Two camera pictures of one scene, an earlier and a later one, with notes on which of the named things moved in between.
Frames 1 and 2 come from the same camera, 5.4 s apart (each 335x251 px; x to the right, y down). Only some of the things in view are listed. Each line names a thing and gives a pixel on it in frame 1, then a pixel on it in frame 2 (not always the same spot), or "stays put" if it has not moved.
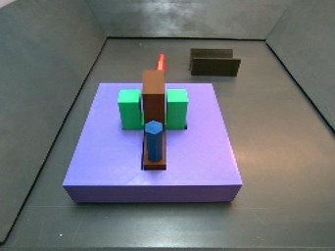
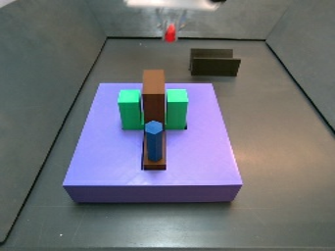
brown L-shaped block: (154, 111) stays put
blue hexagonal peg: (155, 139) stays put
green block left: (131, 109) stays put
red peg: (162, 63) → (170, 32)
